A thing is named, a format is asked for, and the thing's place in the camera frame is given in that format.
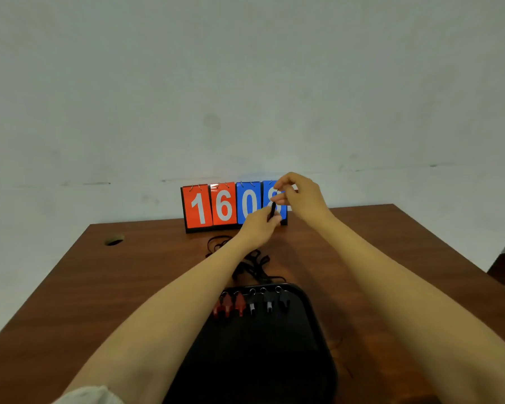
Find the person's left hand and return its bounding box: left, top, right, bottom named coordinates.
left=237, top=205, right=283, bottom=251

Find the person's right hand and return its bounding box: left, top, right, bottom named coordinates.
left=270, top=172, right=336, bottom=226

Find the person's right forearm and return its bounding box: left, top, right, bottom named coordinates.
left=309, top=211, right=505, bottom=404

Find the person's left forearm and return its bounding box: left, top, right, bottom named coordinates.
left=61, top=235, right=261, bottom=404

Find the red and blue flip scoreboard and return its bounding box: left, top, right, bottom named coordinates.
left=180, top=180, right=299, bottom=234

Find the black tray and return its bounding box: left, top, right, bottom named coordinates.
left=162, top=283, right=338, bottom=404

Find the white sleeve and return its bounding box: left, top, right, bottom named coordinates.
left=52, top=385, right=125, bottom=404

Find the tangle of black lanyard cords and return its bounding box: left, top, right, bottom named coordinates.
left=205, top=235, right=287, bottom=287

